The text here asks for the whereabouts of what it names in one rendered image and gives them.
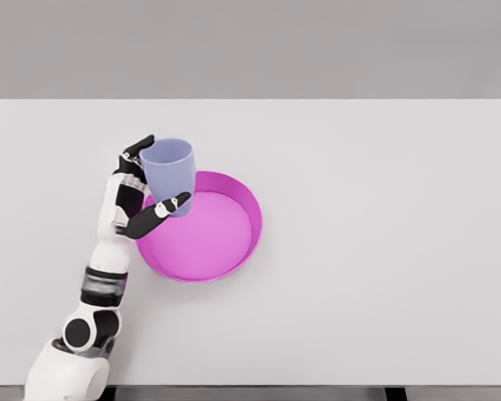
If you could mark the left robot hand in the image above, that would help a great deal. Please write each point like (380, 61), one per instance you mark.
(110, 200)

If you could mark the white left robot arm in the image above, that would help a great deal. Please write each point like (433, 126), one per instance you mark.
(92, 309)

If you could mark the magenta round plate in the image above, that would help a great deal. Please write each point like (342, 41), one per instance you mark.
(200, 234)

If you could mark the lavender blue cup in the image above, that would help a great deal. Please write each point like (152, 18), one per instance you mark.
(170, 175)

